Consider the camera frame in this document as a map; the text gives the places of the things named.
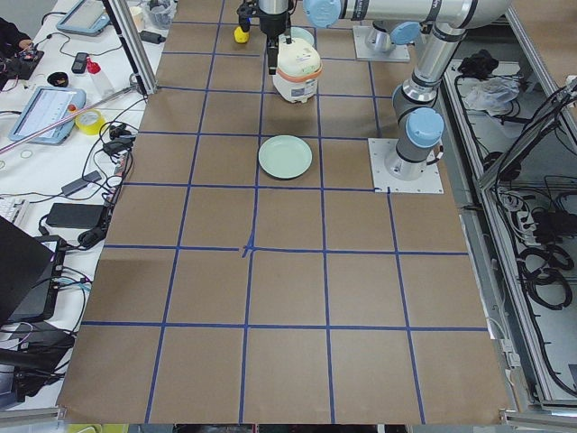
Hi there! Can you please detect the black gripper, image-left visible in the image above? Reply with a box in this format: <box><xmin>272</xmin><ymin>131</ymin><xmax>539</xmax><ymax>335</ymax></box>
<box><xmin>257</xmin><ymin>0</ymin><xmax>289</xmax><ymax>75</ymax></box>

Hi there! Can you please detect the white rice cooker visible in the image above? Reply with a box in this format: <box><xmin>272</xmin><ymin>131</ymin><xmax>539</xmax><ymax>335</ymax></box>
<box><xmin>272</xmin><ymin>38</ymin><xmax>322</xmax><ymax>103</ymax></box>

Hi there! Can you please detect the green plate near lemon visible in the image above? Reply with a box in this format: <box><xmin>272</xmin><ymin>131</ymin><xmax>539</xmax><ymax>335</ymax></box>
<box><xmin>290</xmin><ymin>27</ymin><xmax>315</xmax><ymax>46</ymax></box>

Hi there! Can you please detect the yellow lemon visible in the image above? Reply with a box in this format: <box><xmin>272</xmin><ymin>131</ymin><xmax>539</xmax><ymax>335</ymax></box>
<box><xmin>234</xmin><ymin>26</ymin><xmax>250</xmax><ymax>44</ymax></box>

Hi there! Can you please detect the blue teach pendant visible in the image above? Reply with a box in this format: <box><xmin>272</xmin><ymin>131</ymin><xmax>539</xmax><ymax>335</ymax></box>
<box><xmin>56</xmin><ymin>0</ymin><xmax>110</xmax><ymax>36</ymax></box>
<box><xmin>8</xmin><ymin>87</ymin><xmax>87</xmax><ymax>142</ymax></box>

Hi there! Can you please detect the black phone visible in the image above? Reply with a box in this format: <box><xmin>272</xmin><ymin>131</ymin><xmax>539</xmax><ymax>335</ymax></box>
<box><xmin>71</xmin><ymin>52</ymin><xmax>88</xmax><ymax>74</ymax></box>

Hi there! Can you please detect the yellow tape roll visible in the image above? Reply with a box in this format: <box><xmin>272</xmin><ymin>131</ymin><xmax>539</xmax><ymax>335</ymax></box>
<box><xmin>74</xmin><ymin>109</ymin><xmax>105</xmax><ymax>136</ymax></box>

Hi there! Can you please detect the grey charger block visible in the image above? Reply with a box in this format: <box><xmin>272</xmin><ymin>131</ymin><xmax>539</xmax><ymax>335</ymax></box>
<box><xmin>60</xmin><ymin>170</ymin><xmax>102</xmax><ymax>197</ymax></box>

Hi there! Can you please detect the black power adapter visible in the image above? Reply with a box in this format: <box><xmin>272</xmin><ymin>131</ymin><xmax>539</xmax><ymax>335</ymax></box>
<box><xmin>46</xmin><ymin>203</ymin><xmax>105</xmax><ymax>229</ymax></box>

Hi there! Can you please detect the green plate near wrist camera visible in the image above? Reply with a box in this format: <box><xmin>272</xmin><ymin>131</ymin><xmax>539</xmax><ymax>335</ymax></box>
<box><xmin>258</xmin><ymin>135</ymin><xmax>313</xmax><ymax>180</ymax></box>

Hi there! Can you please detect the second arm base plate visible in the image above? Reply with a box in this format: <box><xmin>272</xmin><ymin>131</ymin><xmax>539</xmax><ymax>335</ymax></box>
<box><xmin>353</xmin><ymin>26</ymin><xmax>410</xmax><ymax>63</ymax></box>

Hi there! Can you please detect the aluminium frame post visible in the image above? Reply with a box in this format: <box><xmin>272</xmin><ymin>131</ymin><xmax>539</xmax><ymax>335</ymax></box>
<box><xmin>103</xmin><ymin>0</ymin><xmax>157</xmax><ymax>96</ymax></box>

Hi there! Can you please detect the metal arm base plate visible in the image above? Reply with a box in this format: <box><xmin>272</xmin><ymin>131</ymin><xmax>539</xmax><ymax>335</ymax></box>
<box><xmin>368</xmin><ymin>138</ymin><xmax>444</xmax><ymax>194</ymax></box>

